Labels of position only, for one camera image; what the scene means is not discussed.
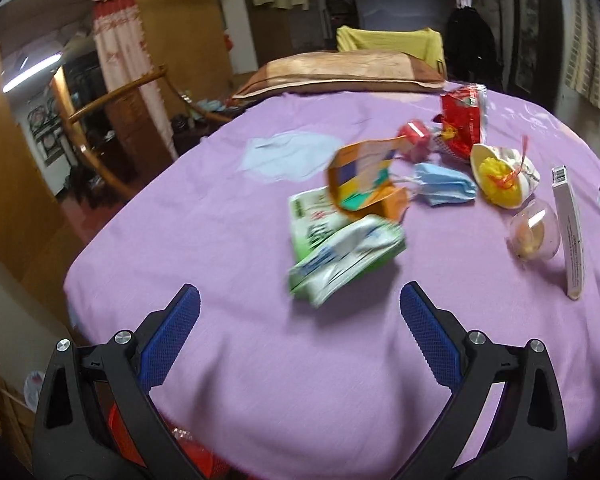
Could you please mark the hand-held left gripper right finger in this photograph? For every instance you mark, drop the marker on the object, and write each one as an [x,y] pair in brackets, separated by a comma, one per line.
[430,330]

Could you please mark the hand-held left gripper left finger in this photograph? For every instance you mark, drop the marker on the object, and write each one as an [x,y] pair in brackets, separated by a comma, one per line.
[172,330]

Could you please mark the clear dome container red wrappers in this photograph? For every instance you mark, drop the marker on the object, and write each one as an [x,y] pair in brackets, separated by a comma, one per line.
[414,139]

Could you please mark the slim white box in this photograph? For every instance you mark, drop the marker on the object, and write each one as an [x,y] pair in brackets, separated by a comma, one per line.
[570,235]

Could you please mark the clear plastic egg case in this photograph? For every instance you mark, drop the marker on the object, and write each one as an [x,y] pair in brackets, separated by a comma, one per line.
[532,230]

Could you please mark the purple bed sheet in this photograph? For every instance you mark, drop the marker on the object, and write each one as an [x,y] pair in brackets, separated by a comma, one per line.
[205,240]

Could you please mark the green wet wipes packet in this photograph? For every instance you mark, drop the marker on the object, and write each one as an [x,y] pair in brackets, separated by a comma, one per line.
[340,260]

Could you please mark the blue face mask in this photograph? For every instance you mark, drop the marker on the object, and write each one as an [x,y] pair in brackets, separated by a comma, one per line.
[445,185]

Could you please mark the white plastic bag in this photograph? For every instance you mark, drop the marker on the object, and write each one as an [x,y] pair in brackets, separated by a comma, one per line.
[32,392]

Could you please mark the green tissue packet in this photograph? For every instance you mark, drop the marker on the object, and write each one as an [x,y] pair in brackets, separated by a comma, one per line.
[310,215]

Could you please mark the orange paper carton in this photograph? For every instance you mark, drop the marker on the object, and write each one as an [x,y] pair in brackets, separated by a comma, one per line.
[360,170]

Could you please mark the red snack bag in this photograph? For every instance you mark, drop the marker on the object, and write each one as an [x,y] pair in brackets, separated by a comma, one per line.
[460,120]

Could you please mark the striped window curtain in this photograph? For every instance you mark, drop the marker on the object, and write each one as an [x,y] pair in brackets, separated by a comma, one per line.
[590,35]

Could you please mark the curved wooden chair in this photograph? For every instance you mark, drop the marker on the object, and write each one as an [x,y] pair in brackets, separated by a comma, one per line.
[105,97]

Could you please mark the brown gold pillow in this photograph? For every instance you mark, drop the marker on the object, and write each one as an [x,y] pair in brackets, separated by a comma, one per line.
[340,72]

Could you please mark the red white floral curtain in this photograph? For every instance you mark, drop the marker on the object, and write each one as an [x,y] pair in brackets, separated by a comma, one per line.
[120,50]

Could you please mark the fluorescent light tube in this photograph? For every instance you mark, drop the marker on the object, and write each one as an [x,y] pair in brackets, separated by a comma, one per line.
[30,72]

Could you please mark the yellow cloth covered chair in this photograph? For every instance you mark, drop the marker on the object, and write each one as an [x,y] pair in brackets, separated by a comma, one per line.
[385,37]

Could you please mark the brown wooden wardrobe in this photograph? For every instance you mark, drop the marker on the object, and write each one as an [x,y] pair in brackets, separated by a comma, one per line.
[280,35]

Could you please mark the dark framed wall picture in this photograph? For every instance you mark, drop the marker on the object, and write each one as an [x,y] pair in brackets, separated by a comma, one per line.
[530,35]

